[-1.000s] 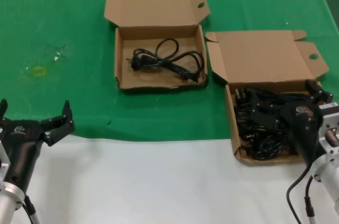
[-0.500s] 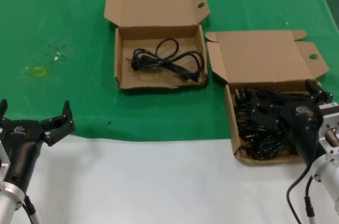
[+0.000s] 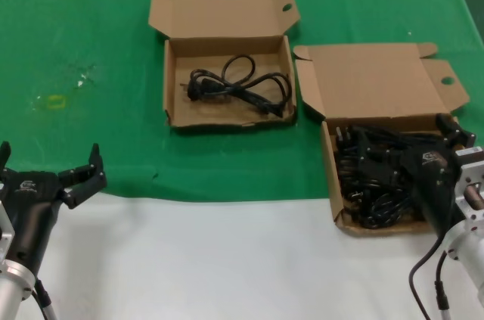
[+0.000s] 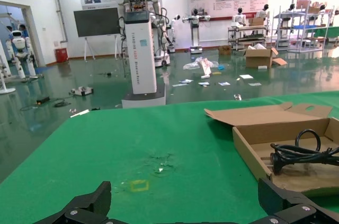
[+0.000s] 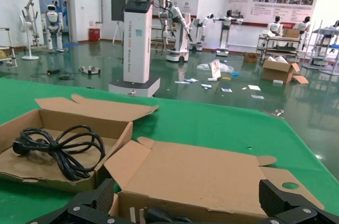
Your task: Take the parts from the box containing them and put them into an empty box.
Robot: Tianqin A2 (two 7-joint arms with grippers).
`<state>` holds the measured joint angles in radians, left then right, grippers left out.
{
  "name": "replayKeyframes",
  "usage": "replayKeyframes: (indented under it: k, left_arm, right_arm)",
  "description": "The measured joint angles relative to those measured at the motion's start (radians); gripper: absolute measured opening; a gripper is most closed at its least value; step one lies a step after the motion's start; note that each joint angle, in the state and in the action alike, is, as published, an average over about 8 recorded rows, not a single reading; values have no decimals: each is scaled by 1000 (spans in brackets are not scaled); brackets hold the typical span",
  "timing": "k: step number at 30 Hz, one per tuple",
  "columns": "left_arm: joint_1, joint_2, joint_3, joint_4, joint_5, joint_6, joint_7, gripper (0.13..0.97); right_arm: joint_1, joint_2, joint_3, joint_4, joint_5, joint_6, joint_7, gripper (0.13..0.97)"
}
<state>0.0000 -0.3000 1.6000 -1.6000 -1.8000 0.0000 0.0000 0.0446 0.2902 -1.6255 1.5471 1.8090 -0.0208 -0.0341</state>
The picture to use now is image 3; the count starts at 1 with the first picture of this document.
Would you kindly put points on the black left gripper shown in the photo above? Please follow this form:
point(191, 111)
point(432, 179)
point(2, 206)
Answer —
point(30, 214)

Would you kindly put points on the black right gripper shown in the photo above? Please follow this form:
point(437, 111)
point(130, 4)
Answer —
point(431, 184)

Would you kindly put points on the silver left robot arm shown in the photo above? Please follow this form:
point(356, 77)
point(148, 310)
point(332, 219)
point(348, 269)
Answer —
point(11, 289)

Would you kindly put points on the open cardboard box, torn rim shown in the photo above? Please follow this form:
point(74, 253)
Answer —
point(227, 6)

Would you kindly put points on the yellow tape square mark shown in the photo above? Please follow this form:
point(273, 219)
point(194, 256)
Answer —
point(47, 103)

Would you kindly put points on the black plug with metal prongs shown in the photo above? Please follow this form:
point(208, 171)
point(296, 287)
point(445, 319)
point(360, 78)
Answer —
point(343, 134)

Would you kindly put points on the green table cloth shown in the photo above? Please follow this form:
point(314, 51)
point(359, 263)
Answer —
point(94, 13)

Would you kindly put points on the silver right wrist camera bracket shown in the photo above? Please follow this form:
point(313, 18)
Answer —
point(470, 168)

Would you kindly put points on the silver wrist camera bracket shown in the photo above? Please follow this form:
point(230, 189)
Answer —
point(470, 168)
point(4, 237)

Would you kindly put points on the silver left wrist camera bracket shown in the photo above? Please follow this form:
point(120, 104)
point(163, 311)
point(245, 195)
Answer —
point(4, 237)

